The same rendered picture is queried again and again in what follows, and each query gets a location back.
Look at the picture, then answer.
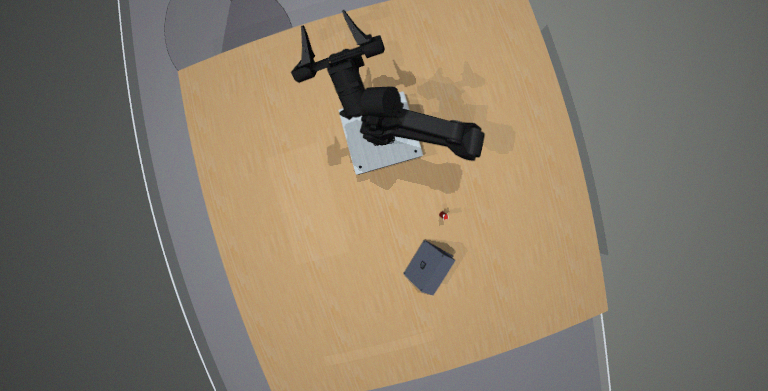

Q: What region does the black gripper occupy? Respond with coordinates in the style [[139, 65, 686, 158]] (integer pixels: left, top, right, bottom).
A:
[[291, 10, 385, 96]]

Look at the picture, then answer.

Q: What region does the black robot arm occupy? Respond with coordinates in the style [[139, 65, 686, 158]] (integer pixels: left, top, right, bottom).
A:
[[338, 86, 485, 161]]

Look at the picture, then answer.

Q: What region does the dark grey sloped panel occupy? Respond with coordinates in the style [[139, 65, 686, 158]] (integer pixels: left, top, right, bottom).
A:
[[403, 240, 455, 295]]

